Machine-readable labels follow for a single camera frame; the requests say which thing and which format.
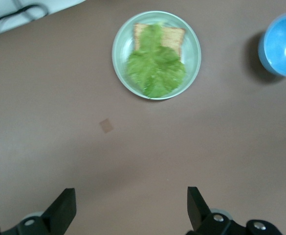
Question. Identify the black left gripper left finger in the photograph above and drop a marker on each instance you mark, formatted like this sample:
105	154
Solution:
59	213

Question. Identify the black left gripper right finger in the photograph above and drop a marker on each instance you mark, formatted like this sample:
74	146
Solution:
197	210

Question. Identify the blue plastic bowl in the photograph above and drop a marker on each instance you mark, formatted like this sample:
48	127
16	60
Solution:
282	46

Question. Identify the small brown tape patch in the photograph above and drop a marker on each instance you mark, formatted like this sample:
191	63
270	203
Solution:
106	125

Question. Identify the green lettuce leaf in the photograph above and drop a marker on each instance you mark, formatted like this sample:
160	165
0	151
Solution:
155	68

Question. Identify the pale green plate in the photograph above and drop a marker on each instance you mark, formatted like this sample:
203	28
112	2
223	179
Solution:
194	49

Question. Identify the toasted bread slice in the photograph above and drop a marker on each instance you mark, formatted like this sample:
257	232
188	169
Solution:
173	38

